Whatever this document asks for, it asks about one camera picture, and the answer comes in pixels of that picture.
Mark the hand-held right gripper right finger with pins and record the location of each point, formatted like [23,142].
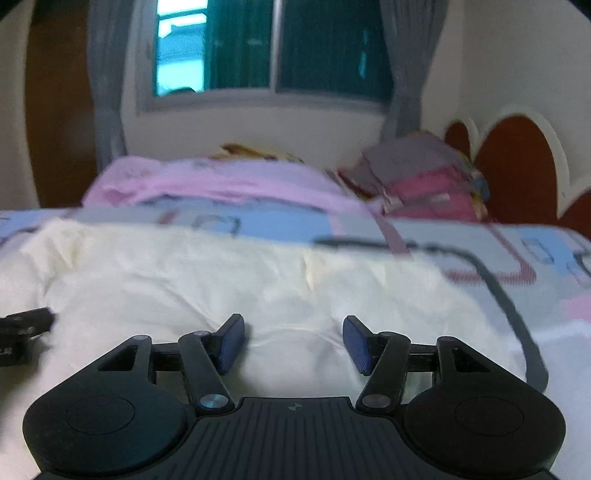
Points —
[355,344]

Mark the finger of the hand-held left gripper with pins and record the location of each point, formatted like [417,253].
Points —
[32,321]

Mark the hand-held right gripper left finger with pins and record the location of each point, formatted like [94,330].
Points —
[231,344]

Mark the white puffer jacket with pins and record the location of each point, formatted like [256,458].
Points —
[184,286]

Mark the pink blanket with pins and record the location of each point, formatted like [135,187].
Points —
[221,182]

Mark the yellow printed pillow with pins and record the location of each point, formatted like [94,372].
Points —
[258,153]

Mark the bed with patterned sheet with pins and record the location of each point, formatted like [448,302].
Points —
[545,286]

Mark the brown wooden door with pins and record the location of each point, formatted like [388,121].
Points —
[60,115]

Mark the brown scalloped headboard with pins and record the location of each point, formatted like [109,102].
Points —
[521,161]

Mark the grey curtain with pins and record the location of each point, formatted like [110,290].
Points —
[108,78]
[408,60]

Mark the sliding window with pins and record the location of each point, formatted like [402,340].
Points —
[295,46]

